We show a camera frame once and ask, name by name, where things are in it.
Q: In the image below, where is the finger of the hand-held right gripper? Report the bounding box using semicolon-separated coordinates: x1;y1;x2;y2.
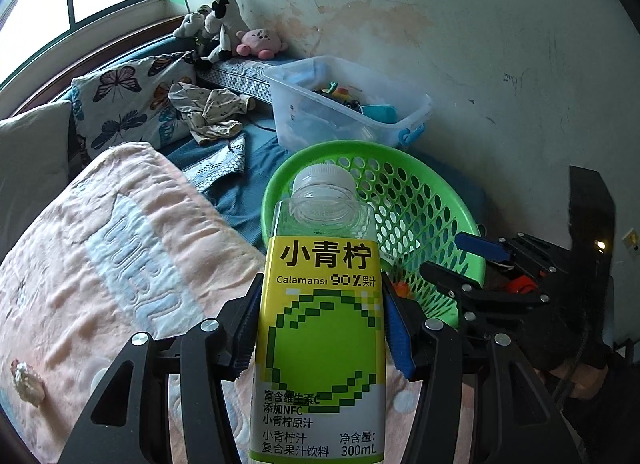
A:
419;260;551;306
454;232;568;277

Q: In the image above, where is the black and white cow plush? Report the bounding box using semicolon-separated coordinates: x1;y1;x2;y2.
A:
194;0;251;70

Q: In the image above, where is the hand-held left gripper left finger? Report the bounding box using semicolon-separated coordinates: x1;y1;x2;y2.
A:
57;271;266;464

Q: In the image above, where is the pink plush blanket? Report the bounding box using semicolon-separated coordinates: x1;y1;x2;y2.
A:
0;142;506;464

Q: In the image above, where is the green plastic mesh basket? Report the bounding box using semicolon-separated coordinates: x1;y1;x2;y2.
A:
261;140;487;332

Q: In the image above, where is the grey plush toy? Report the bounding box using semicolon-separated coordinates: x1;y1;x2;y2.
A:
173;5;212;41

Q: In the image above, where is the pink round plush toy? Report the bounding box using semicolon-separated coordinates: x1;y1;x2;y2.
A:
236;28;289;61

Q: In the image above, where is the blue patterned mattress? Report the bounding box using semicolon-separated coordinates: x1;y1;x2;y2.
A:
196;58;275;104

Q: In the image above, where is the small red orange wrapper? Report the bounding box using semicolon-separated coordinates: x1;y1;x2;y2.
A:
506;275;540;295

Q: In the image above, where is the clear plastic storage box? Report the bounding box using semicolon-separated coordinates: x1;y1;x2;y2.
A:
263;56;434;152

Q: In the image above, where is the blue patterned cloth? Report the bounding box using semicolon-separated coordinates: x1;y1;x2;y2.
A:
182;135;249;191

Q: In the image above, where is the juice bottle with green label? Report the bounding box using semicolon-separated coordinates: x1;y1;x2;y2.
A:
248;164;387;464

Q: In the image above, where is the plain white pillow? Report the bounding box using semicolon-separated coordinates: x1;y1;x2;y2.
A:
0;100;76;265

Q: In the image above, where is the person's right hand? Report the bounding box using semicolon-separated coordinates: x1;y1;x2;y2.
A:
530;339;612;401

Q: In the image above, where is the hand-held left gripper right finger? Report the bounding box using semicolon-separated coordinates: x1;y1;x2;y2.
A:
381;274;583;464

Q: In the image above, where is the butterfly print pillow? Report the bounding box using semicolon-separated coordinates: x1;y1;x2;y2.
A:
70;50;198;152

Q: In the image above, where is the crumpled patterned clothing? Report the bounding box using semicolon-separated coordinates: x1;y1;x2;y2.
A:
167;82;257;146

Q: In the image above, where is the crumpled white tissue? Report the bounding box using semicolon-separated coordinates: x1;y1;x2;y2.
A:
11;359;47;403

